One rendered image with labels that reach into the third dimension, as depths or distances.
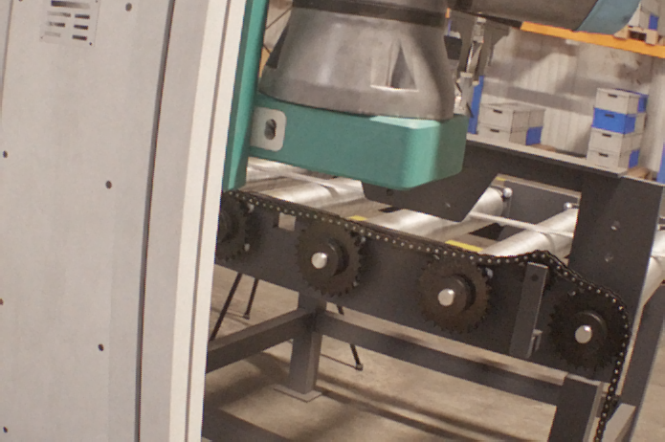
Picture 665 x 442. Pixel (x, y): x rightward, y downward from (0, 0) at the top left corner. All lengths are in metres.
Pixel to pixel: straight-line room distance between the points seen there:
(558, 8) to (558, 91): 10.30
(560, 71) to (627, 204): 9.45
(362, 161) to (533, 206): 1.99
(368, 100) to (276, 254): 1.29
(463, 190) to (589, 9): 1.03
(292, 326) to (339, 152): 2.28
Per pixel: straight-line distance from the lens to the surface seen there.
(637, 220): 1.71
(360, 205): 2.51
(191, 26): 0.76
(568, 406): 1.80
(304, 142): 0.81
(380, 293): 1.93
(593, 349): 1.70
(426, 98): 0.81
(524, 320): 1.73
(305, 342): 3.19
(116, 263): 0.83
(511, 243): 2.06
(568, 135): 11.12
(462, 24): 1.40
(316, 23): 0.81
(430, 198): 1.86
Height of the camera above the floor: 1.38
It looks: 11 degrees down
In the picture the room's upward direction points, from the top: 8 degrees clockwise
